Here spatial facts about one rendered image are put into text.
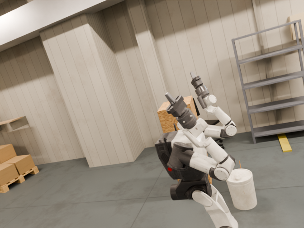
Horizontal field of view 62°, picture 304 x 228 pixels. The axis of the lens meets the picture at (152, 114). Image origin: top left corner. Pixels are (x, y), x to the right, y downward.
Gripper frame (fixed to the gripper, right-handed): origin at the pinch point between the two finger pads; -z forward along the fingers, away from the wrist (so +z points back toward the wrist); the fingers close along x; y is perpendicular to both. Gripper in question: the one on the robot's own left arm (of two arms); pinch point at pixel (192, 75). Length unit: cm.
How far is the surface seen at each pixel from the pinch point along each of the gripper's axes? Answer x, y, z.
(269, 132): -238, -153, 91
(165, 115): -130, 10, 0
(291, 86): -242, -235, 38
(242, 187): -103, -24, 112
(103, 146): -363, 118, -29
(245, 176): -107, -34, 105
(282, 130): -229, -169, 97
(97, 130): -349, 113, -63
